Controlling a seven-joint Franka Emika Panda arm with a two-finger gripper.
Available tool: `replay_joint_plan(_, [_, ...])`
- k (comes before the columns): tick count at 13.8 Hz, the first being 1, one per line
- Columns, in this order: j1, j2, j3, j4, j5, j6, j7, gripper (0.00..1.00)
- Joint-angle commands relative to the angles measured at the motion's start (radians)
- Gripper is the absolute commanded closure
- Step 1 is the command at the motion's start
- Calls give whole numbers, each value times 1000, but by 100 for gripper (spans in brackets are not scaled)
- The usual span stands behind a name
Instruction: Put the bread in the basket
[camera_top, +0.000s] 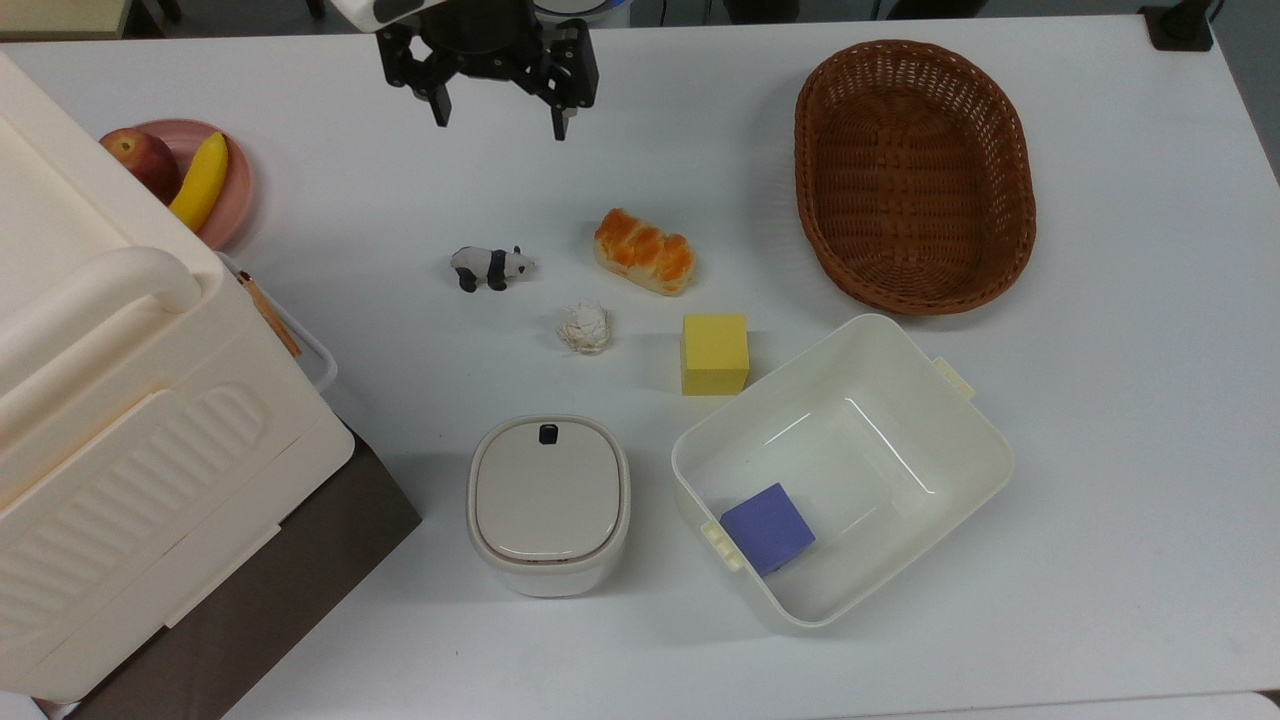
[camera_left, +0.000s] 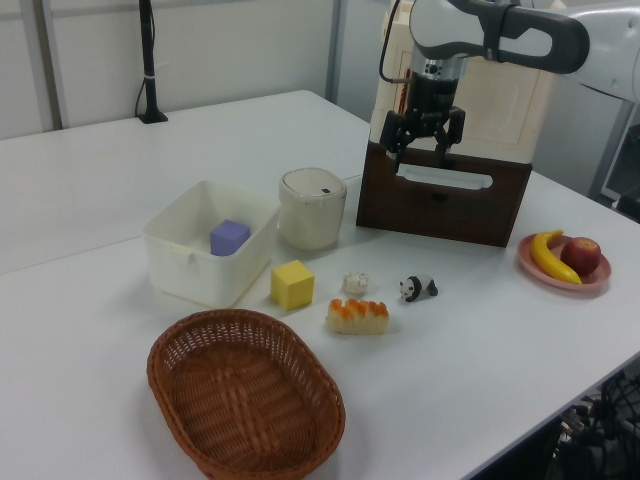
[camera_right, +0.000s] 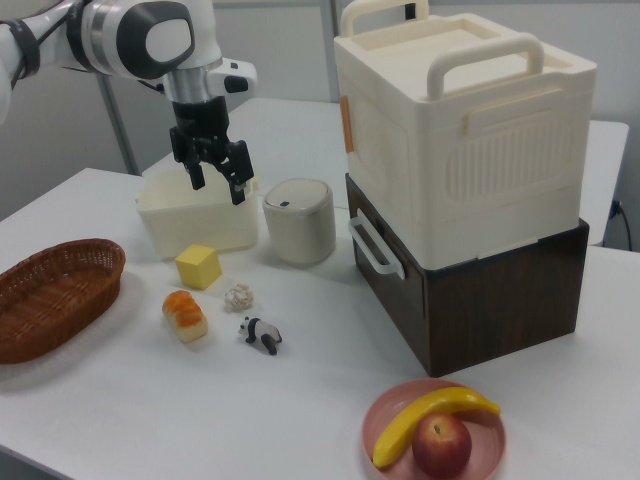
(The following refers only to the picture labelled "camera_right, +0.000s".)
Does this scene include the beige mini trash can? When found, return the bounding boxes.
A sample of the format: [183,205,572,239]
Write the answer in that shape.
[262,178,337,266]

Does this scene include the crumpled white paper ball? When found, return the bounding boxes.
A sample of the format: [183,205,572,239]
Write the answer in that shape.
[224,283,255,312]

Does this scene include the pink plate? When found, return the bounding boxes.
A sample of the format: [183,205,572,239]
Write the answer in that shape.
[361,378,508,480]

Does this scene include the black wall cable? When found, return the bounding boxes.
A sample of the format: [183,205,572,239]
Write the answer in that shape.
[610,198,632,251]

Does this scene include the dark wooden drawer box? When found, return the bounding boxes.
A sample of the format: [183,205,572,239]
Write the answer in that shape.
[344,172,590,379]

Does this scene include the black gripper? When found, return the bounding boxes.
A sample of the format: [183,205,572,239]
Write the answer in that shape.
[169,95,254,206]

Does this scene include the toy panda figure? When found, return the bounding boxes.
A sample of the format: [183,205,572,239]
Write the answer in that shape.
[237,316,284,357]

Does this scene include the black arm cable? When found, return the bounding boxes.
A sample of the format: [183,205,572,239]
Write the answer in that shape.
[0,0,81,94]

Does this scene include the red toy apple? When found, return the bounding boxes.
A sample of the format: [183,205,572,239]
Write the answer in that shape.
[411,412,473,477]

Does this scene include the yellow cube block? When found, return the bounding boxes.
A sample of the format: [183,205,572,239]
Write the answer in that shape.
[174,243,223,291]

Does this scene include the white drawer handle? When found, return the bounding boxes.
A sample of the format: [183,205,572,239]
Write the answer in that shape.
[348,217,405,280]

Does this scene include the yellow toy banana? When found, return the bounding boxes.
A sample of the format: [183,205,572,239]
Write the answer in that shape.
[372,386,502,469]

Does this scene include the cream storage box with handles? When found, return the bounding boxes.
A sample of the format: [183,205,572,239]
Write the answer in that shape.
[333,0,599,267]

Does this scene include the brown wicker basket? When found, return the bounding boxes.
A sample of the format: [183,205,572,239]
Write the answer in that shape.
[0,238,127,365]

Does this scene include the grey partition post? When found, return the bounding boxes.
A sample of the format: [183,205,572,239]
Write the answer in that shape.
[99,73,140,177]
[319,0,344,105]

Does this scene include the white open plastic bin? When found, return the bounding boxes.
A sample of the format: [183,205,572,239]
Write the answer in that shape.
[135,167,262,261]

